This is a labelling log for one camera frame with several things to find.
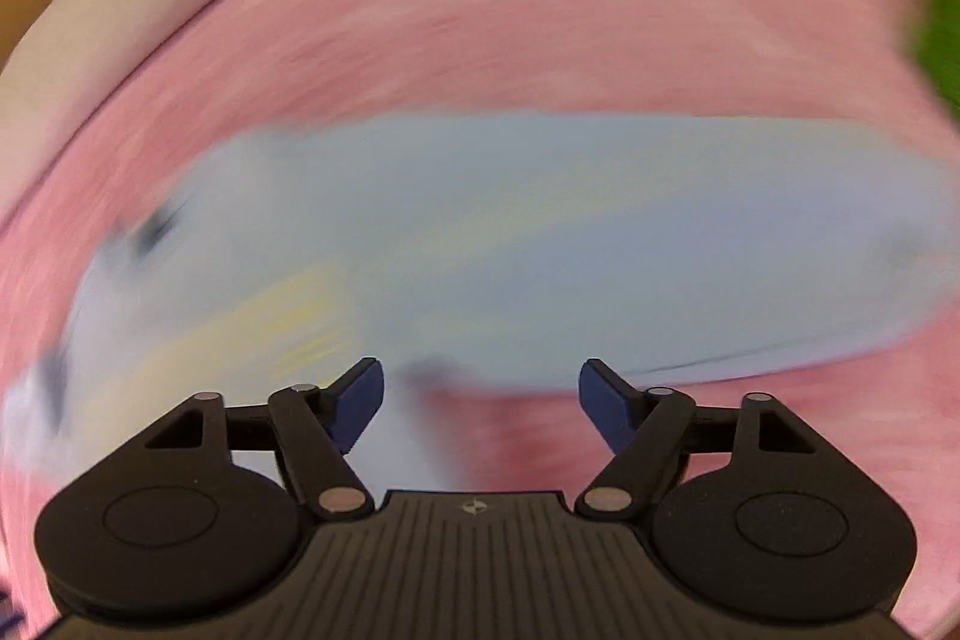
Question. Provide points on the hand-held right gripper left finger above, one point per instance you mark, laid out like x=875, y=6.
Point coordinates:
x=356, y=404

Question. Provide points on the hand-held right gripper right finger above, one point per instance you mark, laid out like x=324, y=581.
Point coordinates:
x=606, y=404

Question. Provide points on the light blue garment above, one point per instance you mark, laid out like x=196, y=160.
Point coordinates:
x=562, y=235

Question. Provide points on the pink floral blanket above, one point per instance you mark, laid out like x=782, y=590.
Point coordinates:
x=525, y=10

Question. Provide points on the green knit garment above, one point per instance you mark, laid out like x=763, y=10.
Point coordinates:
x=937, y=40

